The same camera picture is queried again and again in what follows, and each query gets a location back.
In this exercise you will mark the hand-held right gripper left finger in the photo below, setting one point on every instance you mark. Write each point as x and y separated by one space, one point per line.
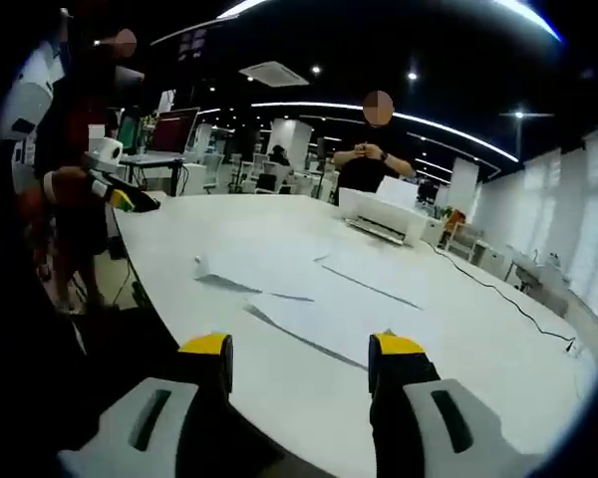
169 423

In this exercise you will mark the white table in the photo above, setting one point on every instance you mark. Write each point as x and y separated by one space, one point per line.
279 224

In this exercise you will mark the person's left hand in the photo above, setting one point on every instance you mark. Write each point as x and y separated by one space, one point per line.
75 185

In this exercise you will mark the wide ceiling light strip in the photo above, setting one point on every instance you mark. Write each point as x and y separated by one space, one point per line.
528 15

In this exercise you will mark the white monitor desk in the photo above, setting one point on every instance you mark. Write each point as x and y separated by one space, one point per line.
149 158

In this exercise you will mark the dark hanging display screen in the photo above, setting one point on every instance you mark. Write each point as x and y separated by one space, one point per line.
192 45

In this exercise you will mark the round ceiling spotlight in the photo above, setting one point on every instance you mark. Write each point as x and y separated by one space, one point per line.
412 75
518 114

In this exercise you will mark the desktop computer monitor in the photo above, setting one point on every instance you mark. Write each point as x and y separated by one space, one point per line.
172 130

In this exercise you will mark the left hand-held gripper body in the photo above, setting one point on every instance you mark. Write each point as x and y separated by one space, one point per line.
107 154

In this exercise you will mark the green panel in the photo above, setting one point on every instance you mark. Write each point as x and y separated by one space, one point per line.
128 132

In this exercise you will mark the row of white office chairs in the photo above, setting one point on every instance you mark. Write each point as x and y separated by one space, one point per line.
214 167

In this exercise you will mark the orange chair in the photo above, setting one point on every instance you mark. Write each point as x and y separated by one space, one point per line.
456 219

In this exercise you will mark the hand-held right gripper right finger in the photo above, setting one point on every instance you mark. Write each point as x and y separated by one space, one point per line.
418 428

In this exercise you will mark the ceiling air vent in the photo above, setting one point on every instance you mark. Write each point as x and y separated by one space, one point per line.
274 73

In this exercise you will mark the white paper sheet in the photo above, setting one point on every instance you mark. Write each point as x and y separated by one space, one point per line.
329 299

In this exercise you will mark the blue white wall poster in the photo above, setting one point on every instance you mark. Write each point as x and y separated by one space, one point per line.
30 84

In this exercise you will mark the white printer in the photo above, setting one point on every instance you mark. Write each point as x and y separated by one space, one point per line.
384 216

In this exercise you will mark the thin ceiling light strip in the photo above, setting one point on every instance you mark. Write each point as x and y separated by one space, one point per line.
428 123

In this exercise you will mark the white side desk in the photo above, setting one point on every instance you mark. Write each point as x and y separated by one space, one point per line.
538 274

